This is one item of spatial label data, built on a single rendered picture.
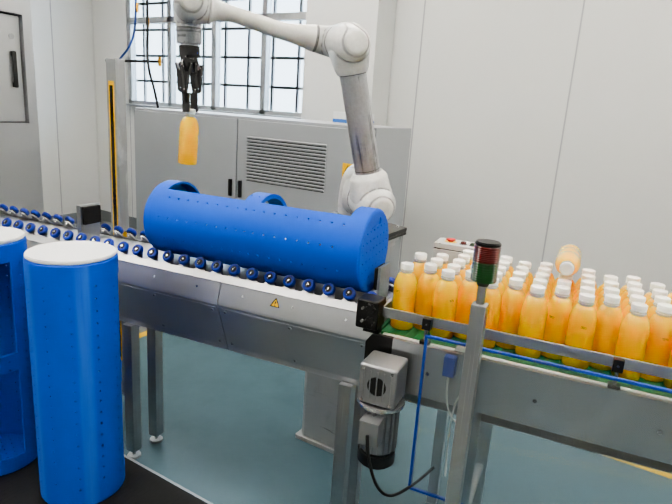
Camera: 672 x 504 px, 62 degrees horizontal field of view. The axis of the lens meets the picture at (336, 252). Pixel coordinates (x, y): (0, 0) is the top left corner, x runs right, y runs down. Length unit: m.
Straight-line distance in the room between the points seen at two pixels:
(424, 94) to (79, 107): 4.14
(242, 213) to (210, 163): 2.27
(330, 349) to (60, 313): 0.87
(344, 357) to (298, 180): 1.98
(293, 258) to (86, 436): 0.92
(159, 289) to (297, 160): 1.74
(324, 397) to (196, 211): 1.09
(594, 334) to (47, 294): 1.61
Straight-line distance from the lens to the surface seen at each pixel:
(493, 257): 1.39
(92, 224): 2.64
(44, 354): 2.05
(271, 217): 1.91
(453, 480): 1.66
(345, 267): 1.79
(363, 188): 2.18
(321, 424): 2.74
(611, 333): 1.69
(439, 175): 4.62
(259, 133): 3.91
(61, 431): 2.15
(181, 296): 2.18
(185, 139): 2.22
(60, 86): 7.11
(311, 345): 1.96
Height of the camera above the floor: 1.55
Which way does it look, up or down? 14 degrees down
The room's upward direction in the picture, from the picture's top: 4 degrees clockwise
